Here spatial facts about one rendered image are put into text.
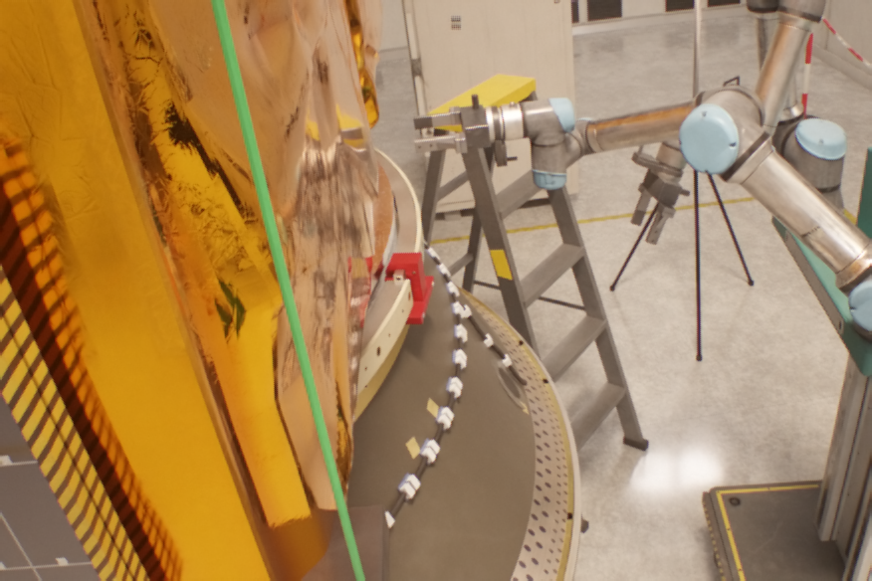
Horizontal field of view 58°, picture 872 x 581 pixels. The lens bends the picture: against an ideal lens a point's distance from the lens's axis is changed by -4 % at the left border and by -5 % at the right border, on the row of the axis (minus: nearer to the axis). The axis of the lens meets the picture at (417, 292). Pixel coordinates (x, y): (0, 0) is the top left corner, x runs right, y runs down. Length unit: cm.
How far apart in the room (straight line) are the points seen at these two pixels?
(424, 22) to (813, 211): 343
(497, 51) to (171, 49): 438
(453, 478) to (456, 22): 363
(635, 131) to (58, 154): 148
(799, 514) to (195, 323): 254
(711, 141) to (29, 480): 128
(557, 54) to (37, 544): 453
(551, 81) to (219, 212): 449
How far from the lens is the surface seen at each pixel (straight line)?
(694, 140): 154
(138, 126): 42
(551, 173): 176
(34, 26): 39
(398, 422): 129
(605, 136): 181
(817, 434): 364
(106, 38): 41
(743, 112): 157
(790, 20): 195
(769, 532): 279
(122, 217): 42
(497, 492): 147
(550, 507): 160
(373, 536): 63
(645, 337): 406
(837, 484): 263
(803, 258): 206
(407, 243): 142
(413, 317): 131
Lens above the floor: 239
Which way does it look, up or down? 32 degrees down
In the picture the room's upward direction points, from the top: 9 degrees counter-clockwise
